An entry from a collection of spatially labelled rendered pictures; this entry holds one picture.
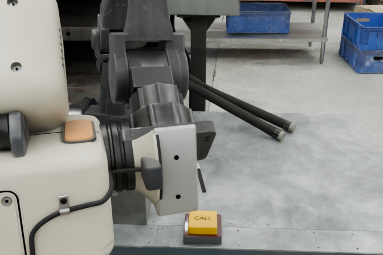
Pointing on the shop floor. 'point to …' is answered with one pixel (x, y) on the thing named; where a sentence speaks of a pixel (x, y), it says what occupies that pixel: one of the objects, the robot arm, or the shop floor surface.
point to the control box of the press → (201, 10)
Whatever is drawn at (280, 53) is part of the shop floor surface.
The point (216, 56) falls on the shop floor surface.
